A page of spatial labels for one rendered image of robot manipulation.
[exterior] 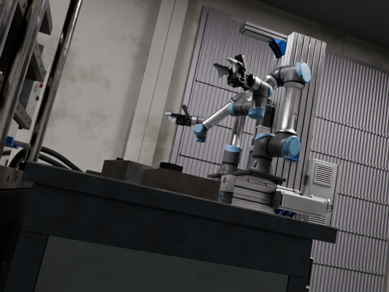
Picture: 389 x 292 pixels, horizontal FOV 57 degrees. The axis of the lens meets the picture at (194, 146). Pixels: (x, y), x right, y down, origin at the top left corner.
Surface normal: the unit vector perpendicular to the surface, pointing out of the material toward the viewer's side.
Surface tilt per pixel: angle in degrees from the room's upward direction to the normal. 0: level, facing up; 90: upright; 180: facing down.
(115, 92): 90
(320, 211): 90
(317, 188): 90
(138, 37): 90
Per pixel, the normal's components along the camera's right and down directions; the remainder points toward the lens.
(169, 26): 0.28, -0.11
